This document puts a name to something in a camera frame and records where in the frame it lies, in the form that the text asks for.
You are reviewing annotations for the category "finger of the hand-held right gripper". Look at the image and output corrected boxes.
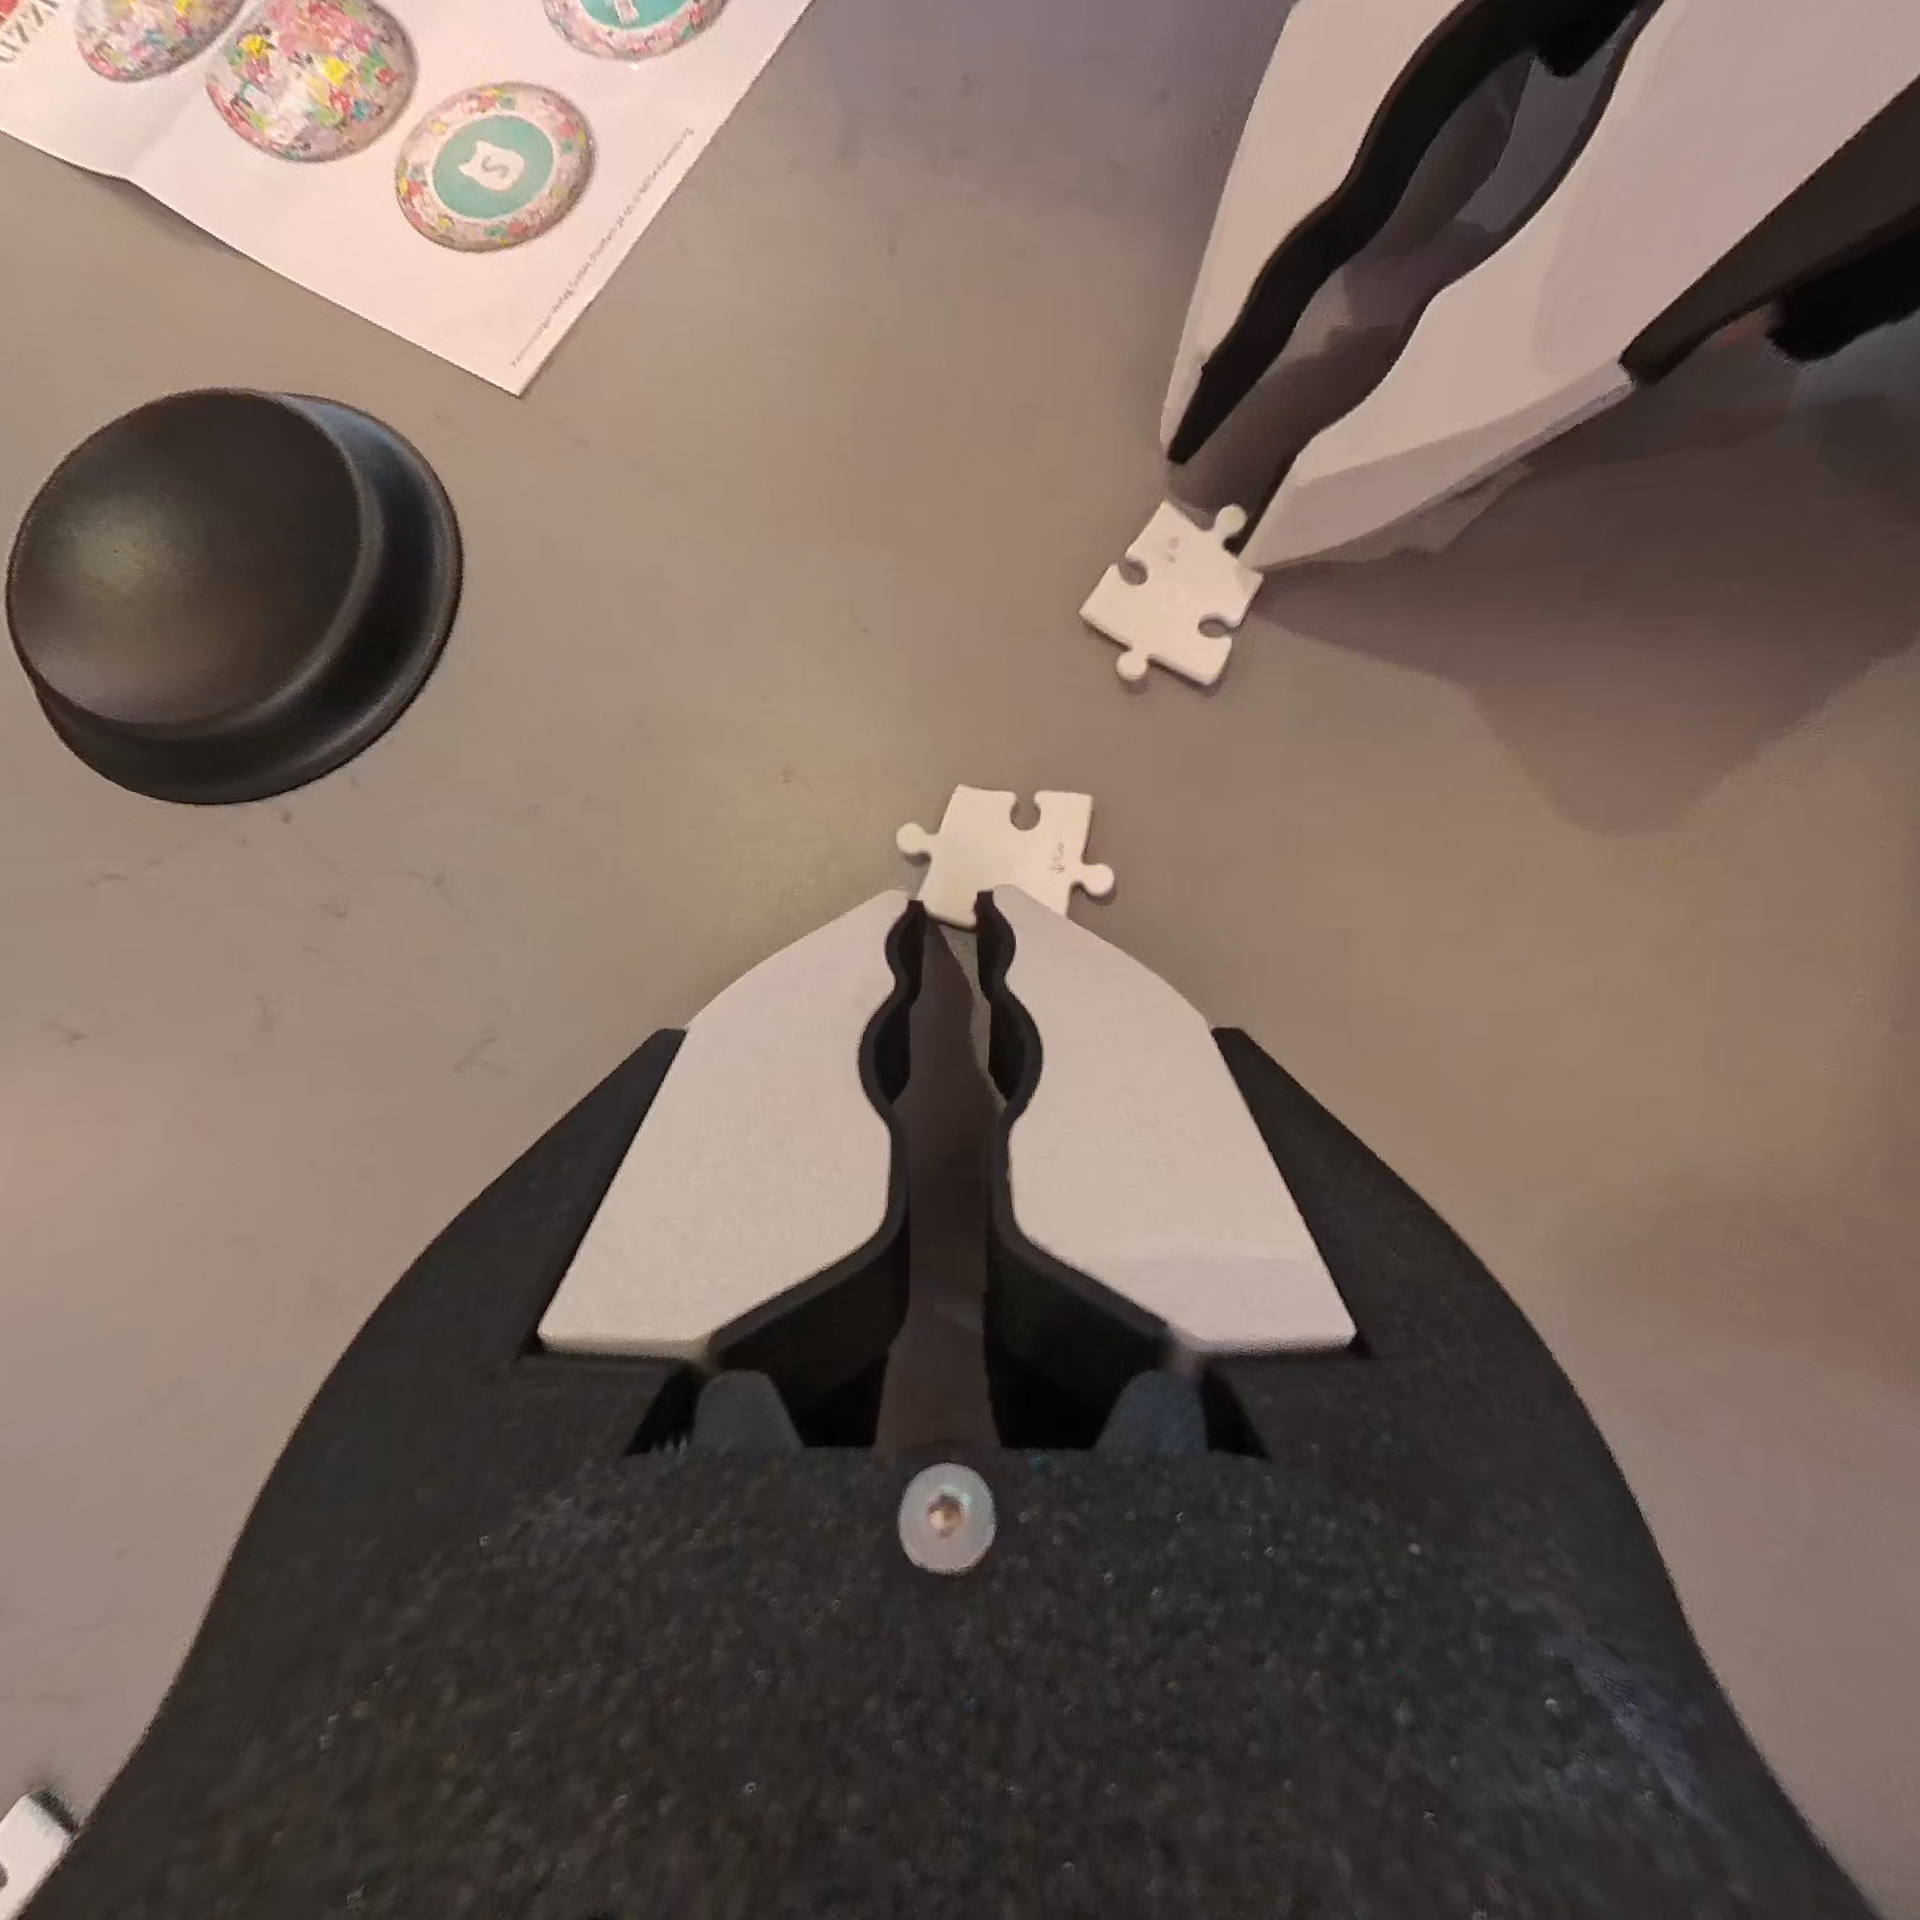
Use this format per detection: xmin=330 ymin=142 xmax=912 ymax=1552
xmin=1252 ymin=0 xmax=1920 ymax=570
xmin=1161 ymin=0 xmax=1653 ymax=465

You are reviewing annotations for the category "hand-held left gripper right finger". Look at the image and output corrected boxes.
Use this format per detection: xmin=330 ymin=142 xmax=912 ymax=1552
xmin=978 ymin=884 xmax=1354 ymax=1444

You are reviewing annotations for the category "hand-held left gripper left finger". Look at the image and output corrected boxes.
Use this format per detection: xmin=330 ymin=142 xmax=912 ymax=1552
xmin=535 ymin=886 xmax=922 ymax=1444

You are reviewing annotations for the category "white puzzle piece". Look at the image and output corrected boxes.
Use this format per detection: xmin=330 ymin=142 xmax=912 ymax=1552
xmin=895 ymin=784 xmax=1119 ymax=932
xmin=1078 ymin=502 xmax=1264 ymax=692

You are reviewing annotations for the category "black round stand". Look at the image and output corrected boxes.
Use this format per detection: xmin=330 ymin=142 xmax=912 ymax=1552
xmin=4 ymin=391 xmax=464 ymax=805

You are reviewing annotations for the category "white printed instruction leaflet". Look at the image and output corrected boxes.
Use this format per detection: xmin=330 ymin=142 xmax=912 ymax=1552
xmin=0 ymin=0 xmax=818 ymax=394

